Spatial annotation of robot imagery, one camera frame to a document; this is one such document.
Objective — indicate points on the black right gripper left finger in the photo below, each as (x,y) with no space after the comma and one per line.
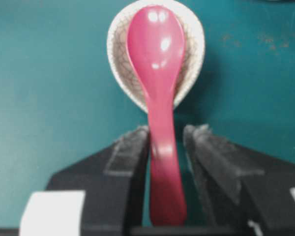
(113,180)

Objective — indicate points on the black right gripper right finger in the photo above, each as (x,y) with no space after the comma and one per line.
(244,192)

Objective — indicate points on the pink plastic spoon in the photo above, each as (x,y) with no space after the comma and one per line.
(155,47)

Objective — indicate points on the small speckled ceramic dish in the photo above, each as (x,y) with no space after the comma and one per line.
(195,47)

